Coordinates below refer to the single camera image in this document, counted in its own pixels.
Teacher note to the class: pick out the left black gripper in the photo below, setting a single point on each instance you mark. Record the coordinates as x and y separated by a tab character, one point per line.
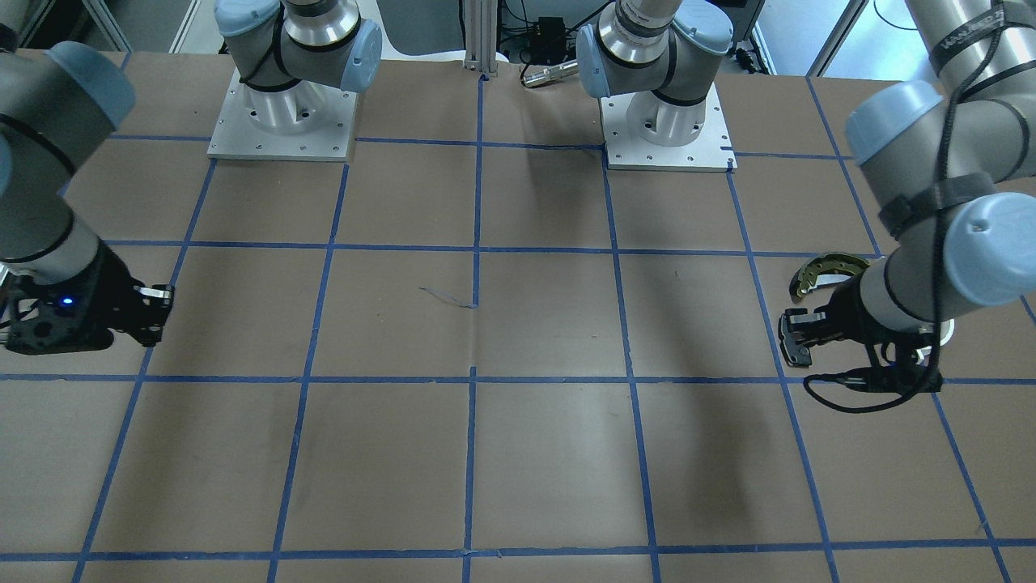
844	312

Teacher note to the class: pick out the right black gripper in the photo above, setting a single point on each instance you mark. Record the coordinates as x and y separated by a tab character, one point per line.
111	285

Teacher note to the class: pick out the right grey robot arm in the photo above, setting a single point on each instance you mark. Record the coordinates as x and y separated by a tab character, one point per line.
296	68

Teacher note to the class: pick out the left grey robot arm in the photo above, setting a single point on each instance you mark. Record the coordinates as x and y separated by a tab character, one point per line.
932	158

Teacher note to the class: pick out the green brake shoe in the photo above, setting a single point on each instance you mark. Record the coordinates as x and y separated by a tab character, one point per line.
825	270

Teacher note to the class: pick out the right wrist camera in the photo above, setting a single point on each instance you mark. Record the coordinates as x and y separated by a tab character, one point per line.
53	319

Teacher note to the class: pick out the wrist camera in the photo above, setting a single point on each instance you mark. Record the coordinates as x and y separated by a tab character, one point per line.
53	319
895	369

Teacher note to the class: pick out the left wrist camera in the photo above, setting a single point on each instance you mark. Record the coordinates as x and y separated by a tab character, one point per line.
895	369

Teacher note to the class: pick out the white curved plastic bracket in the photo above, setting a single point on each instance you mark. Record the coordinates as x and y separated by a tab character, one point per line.
940	331

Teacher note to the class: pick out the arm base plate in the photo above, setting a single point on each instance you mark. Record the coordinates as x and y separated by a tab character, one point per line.
308	122
642	133

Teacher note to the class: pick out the aluminium frame post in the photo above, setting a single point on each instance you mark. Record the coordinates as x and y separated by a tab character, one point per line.
480	29

